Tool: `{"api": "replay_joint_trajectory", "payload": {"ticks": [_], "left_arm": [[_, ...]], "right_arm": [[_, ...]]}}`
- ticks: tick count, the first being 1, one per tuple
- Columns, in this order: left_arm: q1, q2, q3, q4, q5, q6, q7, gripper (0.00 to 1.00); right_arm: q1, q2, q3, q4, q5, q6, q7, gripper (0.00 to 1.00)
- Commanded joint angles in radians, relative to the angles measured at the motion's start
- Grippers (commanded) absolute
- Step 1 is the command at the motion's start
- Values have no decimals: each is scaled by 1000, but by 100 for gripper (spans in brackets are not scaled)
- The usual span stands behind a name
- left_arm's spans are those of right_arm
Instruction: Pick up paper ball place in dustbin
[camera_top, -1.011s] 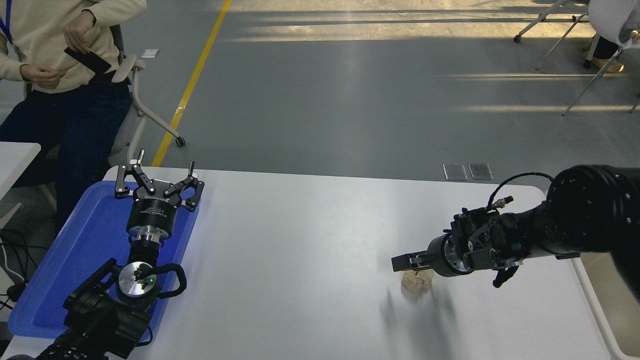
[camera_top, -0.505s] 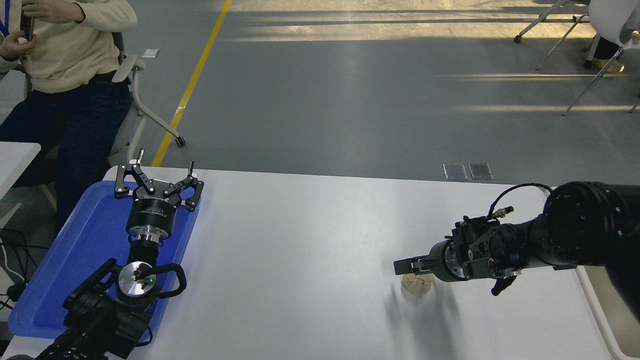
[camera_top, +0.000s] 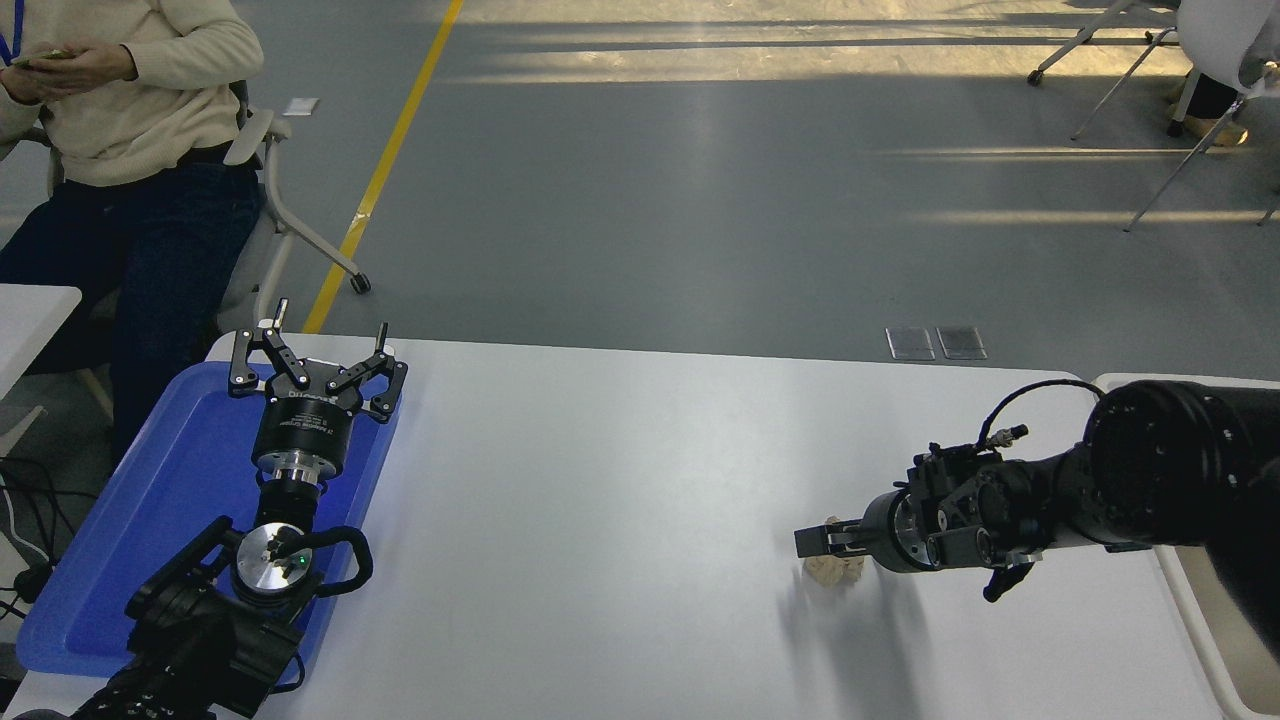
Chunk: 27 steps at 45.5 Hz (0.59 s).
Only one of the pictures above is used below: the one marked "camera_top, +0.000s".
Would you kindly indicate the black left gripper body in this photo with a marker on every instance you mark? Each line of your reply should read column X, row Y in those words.
column 300, row 420

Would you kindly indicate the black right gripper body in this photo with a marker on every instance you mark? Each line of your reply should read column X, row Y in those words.
column 880, row 530

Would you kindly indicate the tan paper ball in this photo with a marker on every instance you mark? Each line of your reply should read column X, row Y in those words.
column 835, row 572

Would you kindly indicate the phone with pale case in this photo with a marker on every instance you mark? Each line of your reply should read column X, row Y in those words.
column 45, row 57

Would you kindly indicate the person's right forearm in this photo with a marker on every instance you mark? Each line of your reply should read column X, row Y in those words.
column 15, row 130

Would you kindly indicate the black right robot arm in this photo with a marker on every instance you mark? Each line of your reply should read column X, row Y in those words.
column 1160, row 460

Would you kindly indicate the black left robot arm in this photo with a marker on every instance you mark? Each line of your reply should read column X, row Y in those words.
column 200, row 640

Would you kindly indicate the person's left forearm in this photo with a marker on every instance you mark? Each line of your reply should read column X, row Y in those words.
column 200, row 60

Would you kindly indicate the person's left hand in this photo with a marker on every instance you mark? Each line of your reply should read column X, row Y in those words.
column 100, row 65

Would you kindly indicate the person's right hand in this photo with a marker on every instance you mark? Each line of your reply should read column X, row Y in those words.
column 28, row 85

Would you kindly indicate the white office chair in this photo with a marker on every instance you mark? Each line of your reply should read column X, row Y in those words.
column 272, row 200

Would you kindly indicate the metal floor plate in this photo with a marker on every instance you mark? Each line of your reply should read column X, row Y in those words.
column 910, row 344
column 962, row 342

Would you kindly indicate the blue plastic tray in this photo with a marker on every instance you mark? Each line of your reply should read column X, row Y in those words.
column 130, row 520

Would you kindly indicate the small white side table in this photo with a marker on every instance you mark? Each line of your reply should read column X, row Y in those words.
column 30, row 320

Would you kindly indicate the seated person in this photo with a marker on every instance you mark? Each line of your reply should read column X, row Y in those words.
column 140, row 130

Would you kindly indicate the black power plug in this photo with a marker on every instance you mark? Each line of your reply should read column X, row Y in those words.
column 32, row 583

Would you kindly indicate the large pale bin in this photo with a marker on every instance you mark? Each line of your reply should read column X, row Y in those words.
column 1235, row 690

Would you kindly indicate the grey-framed wheeled chair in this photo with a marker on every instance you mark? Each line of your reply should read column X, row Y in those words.
column 1036, row 76

